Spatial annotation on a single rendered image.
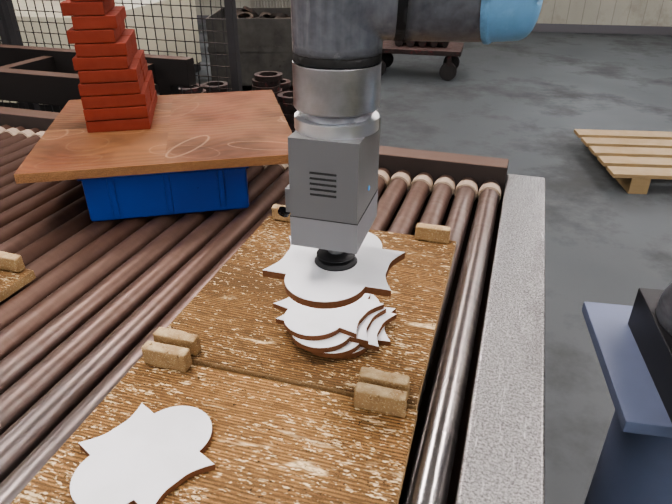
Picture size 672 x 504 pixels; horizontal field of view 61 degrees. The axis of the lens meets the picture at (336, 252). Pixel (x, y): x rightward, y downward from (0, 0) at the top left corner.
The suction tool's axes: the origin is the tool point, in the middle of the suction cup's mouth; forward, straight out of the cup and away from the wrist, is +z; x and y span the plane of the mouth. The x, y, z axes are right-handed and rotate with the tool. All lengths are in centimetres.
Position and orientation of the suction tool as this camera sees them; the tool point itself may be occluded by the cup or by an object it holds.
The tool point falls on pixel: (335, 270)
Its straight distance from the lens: 58.1
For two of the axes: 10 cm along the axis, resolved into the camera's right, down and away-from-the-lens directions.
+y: -2.8, 4.7, -8.4
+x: 9.6, 1.4, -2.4
